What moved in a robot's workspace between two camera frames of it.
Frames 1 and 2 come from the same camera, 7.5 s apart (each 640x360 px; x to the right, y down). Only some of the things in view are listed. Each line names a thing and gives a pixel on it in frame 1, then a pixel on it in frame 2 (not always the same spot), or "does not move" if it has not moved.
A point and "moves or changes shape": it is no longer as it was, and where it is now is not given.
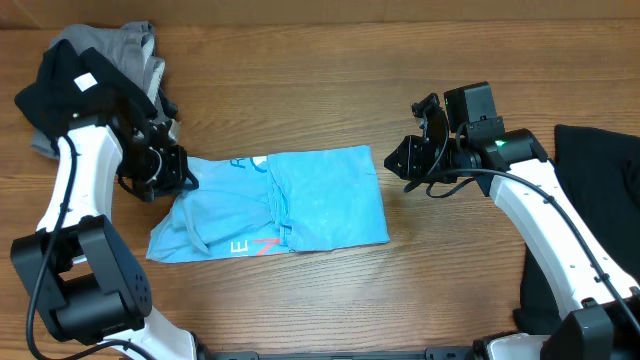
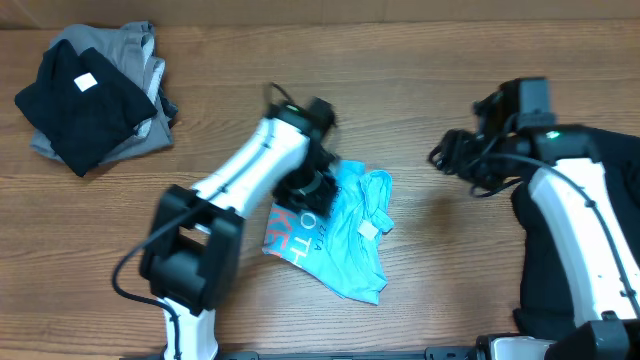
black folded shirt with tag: x=71 y=86 does not move
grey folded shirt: x=129 y=48 does not move
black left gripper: x=179 y=178 to x=322 y=204
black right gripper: x=407 y=155 to x=453 y=152
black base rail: x=431 y=354 does not move
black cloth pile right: x=600 y=172 does not move
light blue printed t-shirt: x=294 y=200 moves or changes shape
